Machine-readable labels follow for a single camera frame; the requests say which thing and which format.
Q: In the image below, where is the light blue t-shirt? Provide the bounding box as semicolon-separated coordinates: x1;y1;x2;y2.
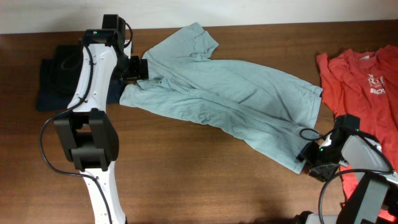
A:
119;23;322;173

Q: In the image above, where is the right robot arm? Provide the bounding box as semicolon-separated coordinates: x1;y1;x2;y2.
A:
294;114;397;224

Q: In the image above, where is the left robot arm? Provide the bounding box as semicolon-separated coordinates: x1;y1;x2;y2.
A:
52;14;149;224

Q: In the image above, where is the folded dark navy garment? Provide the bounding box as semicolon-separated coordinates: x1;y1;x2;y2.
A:
35;44;125;113

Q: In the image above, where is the red t-shirt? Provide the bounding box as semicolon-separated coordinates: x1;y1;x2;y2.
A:
315;45;398;223

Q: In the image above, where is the right black camera cable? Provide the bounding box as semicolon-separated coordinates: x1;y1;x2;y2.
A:
298;126;396;224

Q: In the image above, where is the black camera cable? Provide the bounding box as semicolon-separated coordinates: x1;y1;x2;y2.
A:
39;18;134;224
298;126;396;224

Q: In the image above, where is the left black camera cable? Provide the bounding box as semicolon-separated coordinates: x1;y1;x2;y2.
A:
39;18;134;224

